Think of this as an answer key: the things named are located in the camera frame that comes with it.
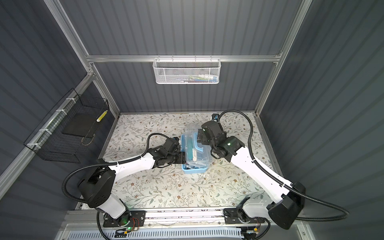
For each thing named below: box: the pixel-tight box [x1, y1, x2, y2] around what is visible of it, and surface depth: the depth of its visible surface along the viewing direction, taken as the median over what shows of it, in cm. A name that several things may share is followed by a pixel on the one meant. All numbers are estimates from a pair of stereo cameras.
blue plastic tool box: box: [180, 123, 212, 174], surface depth 84 cm
